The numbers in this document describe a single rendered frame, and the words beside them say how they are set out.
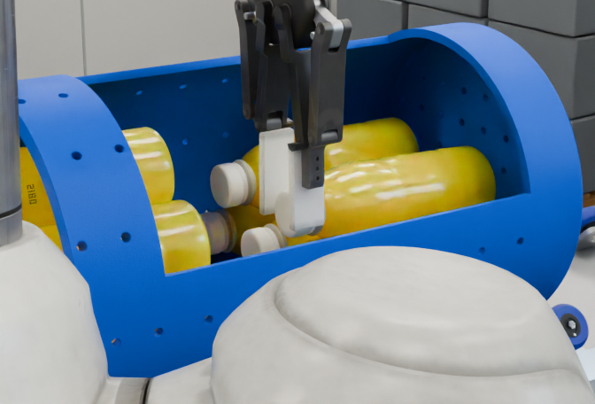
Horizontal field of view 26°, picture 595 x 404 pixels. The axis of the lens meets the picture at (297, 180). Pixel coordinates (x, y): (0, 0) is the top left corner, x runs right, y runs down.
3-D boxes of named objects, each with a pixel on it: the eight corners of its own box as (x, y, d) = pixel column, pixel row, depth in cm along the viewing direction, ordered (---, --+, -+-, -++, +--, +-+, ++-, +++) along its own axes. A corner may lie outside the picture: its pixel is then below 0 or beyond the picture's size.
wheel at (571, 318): (580, 296, 121) (567, 303, 122) (544, 306, 118) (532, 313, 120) (599, 341, 119) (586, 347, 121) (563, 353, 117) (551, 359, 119)
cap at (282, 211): (321, 221, 103) (303, 224, 103) (301, 243, 106) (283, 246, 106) (304, 179, 105) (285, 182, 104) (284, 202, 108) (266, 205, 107)
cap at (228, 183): (238, 156, 113) (220, 159, 112) (251, 198, 112) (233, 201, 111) (220, 169, 116) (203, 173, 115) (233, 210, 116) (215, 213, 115)
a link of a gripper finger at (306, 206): (319, 138, 102) (324, 141, 102) (320, 222, 104) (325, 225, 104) (287, 144, 101) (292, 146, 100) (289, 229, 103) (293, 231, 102)
